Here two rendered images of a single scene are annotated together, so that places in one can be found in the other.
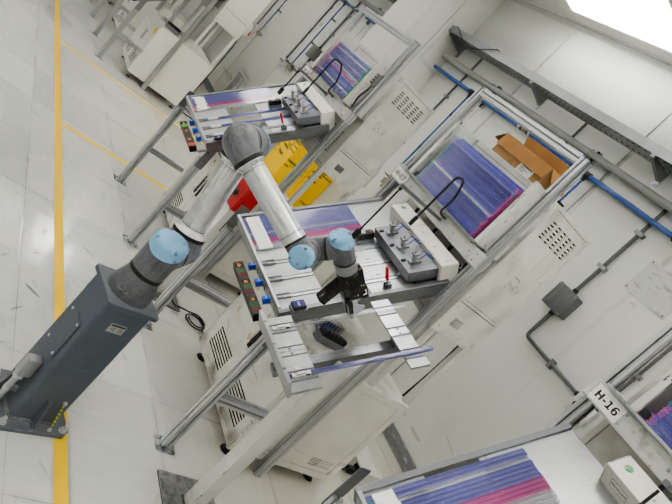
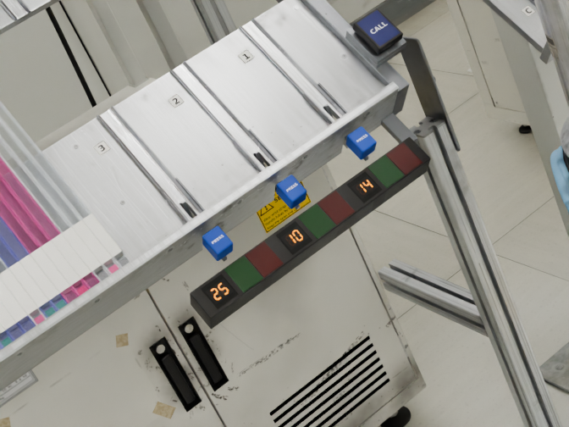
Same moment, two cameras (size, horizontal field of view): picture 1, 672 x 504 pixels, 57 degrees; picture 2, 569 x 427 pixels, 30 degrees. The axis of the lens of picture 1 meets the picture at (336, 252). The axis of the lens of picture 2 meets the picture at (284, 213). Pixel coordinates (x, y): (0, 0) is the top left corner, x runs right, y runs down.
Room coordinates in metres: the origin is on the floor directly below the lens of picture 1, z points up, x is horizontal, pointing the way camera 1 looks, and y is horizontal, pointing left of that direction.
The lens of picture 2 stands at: (1.95, 1.22, 1.23)
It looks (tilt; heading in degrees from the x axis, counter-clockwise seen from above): 26 degrees down; 289
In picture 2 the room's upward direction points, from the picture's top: 26 degrees counter-clockwise
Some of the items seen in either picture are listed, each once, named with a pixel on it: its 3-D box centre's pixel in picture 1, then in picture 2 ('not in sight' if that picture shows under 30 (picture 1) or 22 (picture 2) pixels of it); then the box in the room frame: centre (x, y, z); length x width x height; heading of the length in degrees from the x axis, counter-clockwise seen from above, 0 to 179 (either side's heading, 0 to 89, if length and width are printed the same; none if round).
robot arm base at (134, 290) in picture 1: (138, 280); not in sight; (1.78, 0.38, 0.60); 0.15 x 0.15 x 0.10
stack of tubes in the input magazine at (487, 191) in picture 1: (471, 189); not in sight; (2.69, -0.22, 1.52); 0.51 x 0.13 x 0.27; 40
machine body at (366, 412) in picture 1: (295, 375); (133, 338); (2.82, -0.28, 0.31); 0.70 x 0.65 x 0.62; 40
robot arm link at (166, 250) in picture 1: (163, 254); not in sight; (1.79, 0.38, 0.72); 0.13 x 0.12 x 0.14; 0
